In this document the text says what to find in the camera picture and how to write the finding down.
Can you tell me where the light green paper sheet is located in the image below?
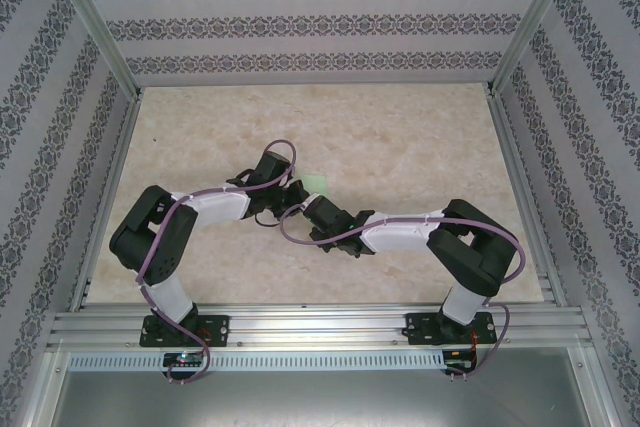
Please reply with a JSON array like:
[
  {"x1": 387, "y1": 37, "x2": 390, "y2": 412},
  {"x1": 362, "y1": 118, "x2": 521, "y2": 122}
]
[{"x1": 298, "y1": 173, "x2": 330, "y2": 197}]

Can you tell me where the grey sheet metal shelf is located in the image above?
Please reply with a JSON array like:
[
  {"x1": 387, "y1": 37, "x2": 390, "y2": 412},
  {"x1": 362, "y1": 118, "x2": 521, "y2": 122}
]
[{"x1": 42, "y1": 369, "x2": 609, "y2": 427}]

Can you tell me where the small circuit board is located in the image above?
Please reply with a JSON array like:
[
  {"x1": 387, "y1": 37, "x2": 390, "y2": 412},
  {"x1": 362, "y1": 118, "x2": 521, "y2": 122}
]
[
  {"x1": 163, "y1": 352, "x2": 206, "y2": 368},
  {"x1": 446, "y1": 349, "x2": 476, "y2": 372}
]

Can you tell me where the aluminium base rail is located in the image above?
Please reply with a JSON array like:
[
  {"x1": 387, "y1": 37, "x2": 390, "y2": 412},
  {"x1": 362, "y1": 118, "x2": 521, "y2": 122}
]
[{"x1": 47, "y1": 302, "x2": 590, "y2": 351}]

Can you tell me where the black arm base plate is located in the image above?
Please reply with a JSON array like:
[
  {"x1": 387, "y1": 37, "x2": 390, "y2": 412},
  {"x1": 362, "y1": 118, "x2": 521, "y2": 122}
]
[
  {"x1": 405, "y1": 311, "x2": 496, "y2": 347},
  {"x1": 141, "y1": 315, "x2": 231, "y2": 348}
]

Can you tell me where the grey slotted cable duct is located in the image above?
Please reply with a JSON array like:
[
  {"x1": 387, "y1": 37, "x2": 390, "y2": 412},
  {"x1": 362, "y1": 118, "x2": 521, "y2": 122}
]
[{"x1": 67, "y1": 351, "x2": 446, "y2": 371}]

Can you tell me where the aluminium table side rail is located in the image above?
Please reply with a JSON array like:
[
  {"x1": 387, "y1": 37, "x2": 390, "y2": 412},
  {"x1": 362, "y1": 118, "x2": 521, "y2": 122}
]
[
  {"x1": 67, "y1": 89, "x2": 146, "y2": 311},
  {"x1": 487, "y1": 86, "x2": 571, "y2": 308}
]

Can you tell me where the aluminium frame post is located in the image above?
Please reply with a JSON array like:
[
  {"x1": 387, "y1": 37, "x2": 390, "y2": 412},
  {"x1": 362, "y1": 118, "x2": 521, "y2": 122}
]
[
  {"x1": 487, "y1": 0, "x2": 586, "y2": 98},
  {"x1": 42, "y1": 0, "x2": 144, "y2": 101}
]

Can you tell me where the aluminium frame leg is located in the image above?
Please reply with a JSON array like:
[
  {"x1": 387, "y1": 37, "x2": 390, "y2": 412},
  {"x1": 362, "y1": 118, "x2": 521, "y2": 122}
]
[
  {"x1": 17, "y1": 349, "x2": 71, "y2": 427},
  {"x1": 568, "y1": 346, "x2": 626, "y2": 427}
]

